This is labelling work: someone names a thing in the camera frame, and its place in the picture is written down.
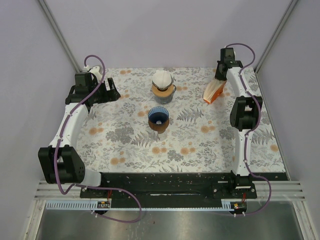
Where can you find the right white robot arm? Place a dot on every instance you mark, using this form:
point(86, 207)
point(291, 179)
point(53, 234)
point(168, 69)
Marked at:
point(244, 117)

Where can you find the glass coffee server carafe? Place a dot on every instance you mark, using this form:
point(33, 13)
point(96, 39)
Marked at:
point(164, 97)

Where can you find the white slotted cable duct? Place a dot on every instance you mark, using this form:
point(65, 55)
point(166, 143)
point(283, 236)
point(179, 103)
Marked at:
point(98, 206)

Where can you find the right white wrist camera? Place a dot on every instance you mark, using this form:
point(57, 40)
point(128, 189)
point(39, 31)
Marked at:
point(235, 52)

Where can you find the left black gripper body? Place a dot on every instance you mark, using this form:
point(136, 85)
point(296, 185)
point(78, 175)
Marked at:
point(98, 96)

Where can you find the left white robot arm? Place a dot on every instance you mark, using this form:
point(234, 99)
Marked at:
point(60, 160)

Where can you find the paper coffee filter pack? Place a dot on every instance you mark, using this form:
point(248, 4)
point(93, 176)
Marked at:
point(213, 90)

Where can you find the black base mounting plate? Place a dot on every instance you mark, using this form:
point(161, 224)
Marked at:
point(172, 190)

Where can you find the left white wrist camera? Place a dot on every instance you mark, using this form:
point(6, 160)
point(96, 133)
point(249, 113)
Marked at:
point(97, 71)

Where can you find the floral patterned table mat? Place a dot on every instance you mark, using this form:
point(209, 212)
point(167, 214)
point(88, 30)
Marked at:
point(116, 137)

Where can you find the clear ribbed glass dripper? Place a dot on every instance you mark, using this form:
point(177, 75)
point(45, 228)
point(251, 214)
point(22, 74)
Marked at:
point(162, 85)

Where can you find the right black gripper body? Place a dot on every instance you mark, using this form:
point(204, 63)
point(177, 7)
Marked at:
point(219, 62)

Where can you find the white paper coffee filter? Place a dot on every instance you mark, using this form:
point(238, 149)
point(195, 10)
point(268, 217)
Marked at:
point(161, 75)

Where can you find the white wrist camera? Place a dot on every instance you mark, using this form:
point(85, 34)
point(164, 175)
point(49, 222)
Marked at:
point(235, 52)
point(97, 71)

